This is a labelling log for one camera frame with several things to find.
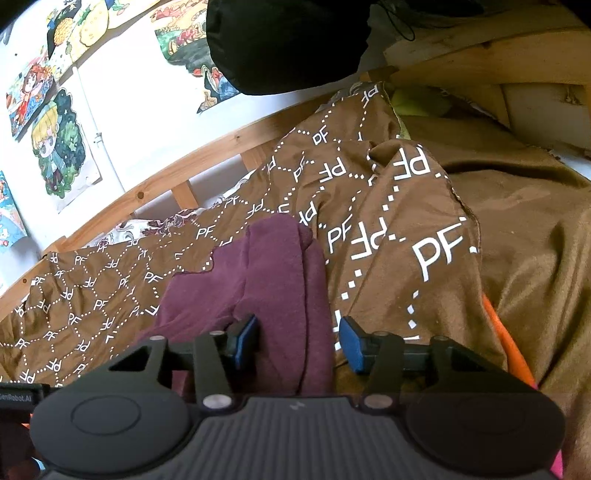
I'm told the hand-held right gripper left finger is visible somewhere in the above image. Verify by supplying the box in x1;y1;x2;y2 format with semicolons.
106;314;259;412

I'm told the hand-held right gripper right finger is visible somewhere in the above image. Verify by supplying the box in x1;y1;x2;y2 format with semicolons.
338;316;509;412

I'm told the maroon sweater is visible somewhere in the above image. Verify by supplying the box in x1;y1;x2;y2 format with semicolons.
134;216;336;403

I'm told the brown white-printed blanket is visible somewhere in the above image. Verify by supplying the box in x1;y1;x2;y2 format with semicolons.
0;82;509;389

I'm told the floral bed sheet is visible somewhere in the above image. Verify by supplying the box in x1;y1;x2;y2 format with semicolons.
98;207;209;246

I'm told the orange cloth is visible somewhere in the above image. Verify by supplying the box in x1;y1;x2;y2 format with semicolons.
479;292;537;387

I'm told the plain brown blanket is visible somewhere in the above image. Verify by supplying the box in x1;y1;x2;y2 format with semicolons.
401;110;591;480

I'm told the yellow-green cloth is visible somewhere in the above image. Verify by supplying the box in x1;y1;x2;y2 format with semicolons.
392;87;450;140

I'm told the black padded cloth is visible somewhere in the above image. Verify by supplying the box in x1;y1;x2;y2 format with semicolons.
204;0;373;97

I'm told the light wooden board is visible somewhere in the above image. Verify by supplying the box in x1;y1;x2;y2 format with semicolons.
382;22;591;158

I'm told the wooden bed frame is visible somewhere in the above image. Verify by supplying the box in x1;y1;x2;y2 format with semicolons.
0;66;399;325

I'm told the blue-toned wall poster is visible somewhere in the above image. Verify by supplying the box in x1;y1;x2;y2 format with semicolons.
0;170;29;253

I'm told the blond figure wall poster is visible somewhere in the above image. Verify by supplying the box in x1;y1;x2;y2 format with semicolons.
29;87;104;215

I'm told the white wall conduit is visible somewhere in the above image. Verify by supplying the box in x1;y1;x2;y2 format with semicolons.
73;66;126;193

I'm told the colourful landscape wall poster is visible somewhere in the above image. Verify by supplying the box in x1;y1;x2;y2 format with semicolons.
151;0;242;114

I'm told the red-haired figure wall poster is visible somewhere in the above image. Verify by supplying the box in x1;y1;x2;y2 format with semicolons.
4;61;59;142

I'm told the black cord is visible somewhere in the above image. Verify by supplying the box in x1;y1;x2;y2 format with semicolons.
381;0;417;43

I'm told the yellow figure wall poster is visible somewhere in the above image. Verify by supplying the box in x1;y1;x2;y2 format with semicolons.
45;0;112;75

